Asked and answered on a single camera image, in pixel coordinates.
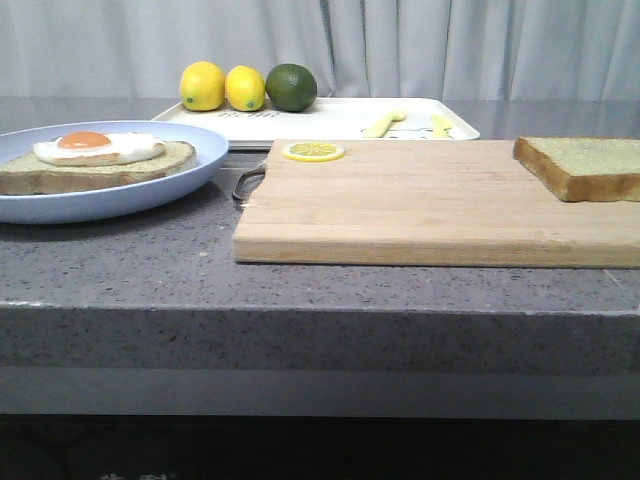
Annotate yellow lemon slice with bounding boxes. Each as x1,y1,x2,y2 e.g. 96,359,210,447
281,141,345,162

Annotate left yellow lemon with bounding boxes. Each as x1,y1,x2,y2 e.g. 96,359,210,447
179,61,225,112

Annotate right yellow lemon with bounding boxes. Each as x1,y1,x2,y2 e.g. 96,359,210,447
225,65,266,112

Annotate wooden cutting board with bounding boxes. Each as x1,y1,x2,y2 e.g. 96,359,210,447
233,140,639,268

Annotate light grey curtain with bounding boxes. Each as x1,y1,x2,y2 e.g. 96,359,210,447
1,1,639,101

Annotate light blue round plate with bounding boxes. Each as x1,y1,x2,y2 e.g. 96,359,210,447
1,120,229,224

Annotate green lime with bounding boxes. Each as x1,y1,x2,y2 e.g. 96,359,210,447
266,63,317,113

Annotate metal cutting board handle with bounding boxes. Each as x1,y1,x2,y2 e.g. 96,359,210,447
232,161,267,202

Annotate bread slice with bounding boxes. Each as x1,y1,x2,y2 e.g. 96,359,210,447
1,141,197,195
513,136,639,202

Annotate fried egg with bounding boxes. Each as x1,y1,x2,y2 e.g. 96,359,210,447
33,131,165,166

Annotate white rectangular tray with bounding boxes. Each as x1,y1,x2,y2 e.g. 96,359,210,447
156,97,480,150

